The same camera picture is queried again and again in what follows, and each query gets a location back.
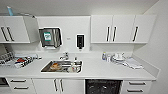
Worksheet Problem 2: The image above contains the small wall label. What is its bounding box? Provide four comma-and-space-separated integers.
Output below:
65, 36, 72, 41

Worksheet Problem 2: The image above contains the chrome faucet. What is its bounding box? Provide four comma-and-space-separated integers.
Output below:
59, 51, 70, 61

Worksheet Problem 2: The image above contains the steel paper towel dispenser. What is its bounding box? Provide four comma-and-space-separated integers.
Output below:
37, 26, 64, 50

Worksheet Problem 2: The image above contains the wide white drawer unit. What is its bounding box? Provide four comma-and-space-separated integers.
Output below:
0, 76, 36, 94

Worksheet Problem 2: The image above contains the light blue bottle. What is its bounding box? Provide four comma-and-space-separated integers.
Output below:
6, 5, 15, 17

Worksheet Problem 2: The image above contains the narrow white drawer unit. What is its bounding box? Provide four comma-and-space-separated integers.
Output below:
119, 78, 153, 94

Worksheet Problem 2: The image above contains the blue dish soap bottle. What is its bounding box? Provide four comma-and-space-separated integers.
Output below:
101, 51, 108, 62

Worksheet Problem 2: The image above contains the white cup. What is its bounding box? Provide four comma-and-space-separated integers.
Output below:
70, 64, 81, 73

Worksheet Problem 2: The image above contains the black built-in microwave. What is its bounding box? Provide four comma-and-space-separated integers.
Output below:
0, 76, 11, 89

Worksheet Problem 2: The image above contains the small white bottle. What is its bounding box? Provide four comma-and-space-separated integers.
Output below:
106, 53, 112, 63

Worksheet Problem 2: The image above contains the black wall soap dispenser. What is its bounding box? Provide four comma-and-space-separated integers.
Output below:
75, 33, 85, 51

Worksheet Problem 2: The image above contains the stainless steel sink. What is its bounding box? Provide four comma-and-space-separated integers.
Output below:
40, 59, 85, 75

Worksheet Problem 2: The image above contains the dish with orange food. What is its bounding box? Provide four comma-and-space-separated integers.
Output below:
49, 62, 62, 71

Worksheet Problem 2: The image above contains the stainless steel dishwasher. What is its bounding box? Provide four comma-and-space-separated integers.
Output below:
84, 78, 123, 94

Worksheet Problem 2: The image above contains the white two-door base cabinet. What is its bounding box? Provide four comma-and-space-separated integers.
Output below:
31, 77, 86, 94

